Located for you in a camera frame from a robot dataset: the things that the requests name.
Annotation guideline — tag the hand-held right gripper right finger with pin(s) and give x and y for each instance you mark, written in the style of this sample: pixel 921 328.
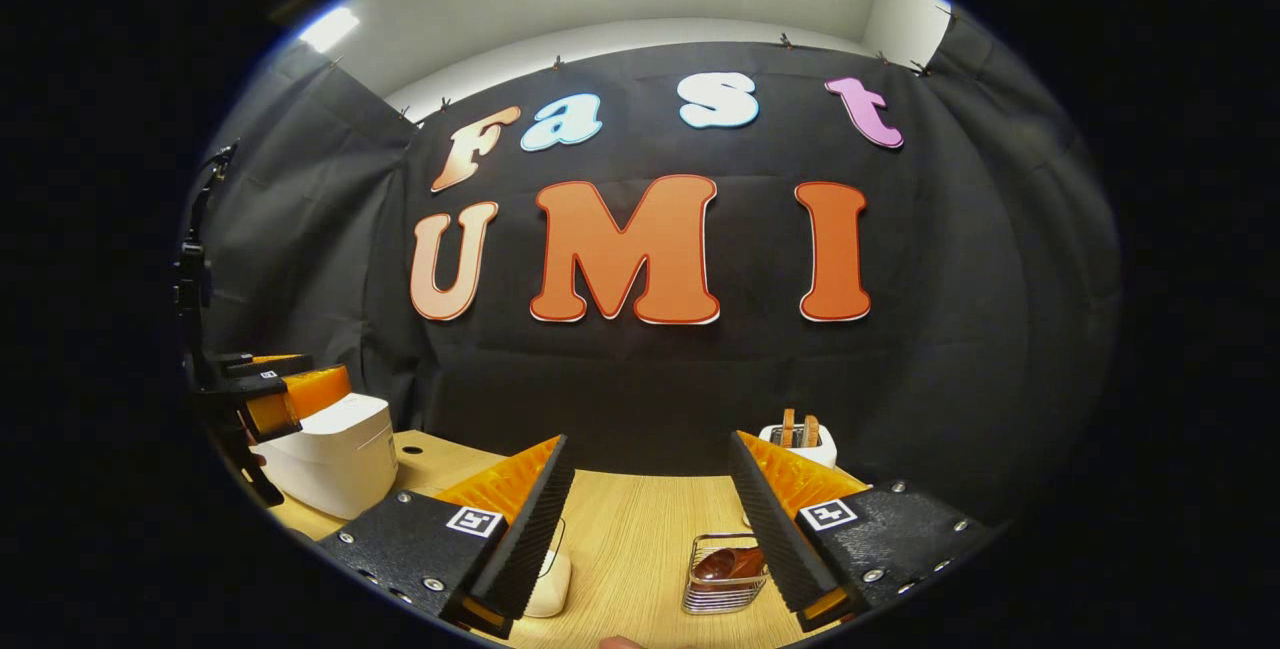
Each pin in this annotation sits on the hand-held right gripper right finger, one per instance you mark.
pixel 770 529

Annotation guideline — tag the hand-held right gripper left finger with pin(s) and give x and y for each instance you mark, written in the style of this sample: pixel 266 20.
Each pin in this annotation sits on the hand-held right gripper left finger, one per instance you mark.
pixel 540 529

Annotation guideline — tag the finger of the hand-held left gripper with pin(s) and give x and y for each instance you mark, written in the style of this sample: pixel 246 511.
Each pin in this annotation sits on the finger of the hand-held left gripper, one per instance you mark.
pixel 310 394
pixel 270 366

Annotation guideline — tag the brown wooden spoon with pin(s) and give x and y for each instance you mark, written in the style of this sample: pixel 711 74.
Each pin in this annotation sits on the brown wooden spoon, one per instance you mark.
pixel 725 564

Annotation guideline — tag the white rice cooker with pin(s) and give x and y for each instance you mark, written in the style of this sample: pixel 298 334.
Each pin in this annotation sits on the white rice cooker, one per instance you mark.
pixel 330 459

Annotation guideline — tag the white toaster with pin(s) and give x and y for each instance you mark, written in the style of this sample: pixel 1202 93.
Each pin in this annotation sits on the white toaster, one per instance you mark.
pixel 815 454

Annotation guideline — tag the brown toast slice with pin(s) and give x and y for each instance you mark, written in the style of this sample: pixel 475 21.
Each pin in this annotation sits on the brown toast slice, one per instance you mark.
pixel 788 427
pixel 812 431

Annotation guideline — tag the black backdrop cloth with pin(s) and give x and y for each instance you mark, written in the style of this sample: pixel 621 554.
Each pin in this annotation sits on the black backdrop cloth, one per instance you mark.
pixel 950 329

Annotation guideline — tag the ceiling light panel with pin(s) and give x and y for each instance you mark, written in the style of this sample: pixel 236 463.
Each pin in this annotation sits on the ceiling light panel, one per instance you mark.
pixel 328 29

